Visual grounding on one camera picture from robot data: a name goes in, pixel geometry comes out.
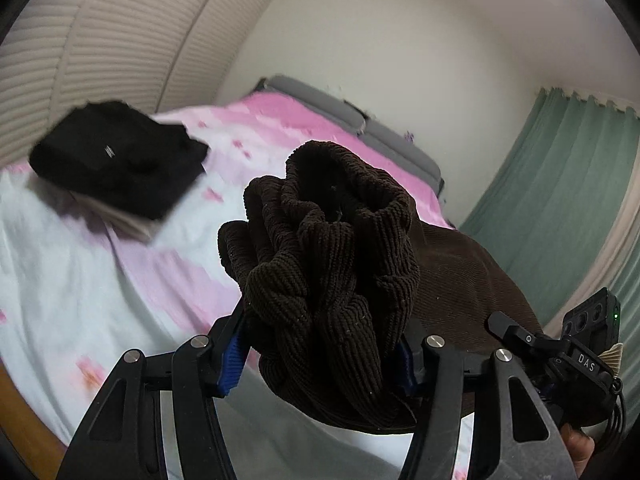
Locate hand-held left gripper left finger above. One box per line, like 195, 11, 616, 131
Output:
55, 305, 251, 480

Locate pink floral duvet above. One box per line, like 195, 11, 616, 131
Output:
0, 91, 476, 480

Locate white louvered wardrobe door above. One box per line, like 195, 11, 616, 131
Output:
155, 0, 303, 113
0, 0, 251, 167

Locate green curtain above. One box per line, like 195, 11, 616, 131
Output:
457, 87, 640, 313

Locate beige folded garment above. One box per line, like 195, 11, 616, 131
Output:
30, 175, 166, 244

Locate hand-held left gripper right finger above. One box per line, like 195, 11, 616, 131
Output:
395, 334, 581, 480

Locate grey padded headboard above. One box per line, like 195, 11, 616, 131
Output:
255, 75, 446, 197

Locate black cable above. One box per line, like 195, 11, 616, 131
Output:
594, 389, 627, 457

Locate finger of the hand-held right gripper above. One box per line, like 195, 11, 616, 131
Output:
487, 311, 568, 361

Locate person's right hand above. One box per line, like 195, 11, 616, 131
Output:
561, 422, 599, 480

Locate brown corduroy pants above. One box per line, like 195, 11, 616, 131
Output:
217, 141, 546, 433

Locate black folded garment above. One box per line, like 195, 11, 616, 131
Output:
28, 100, 210, 221

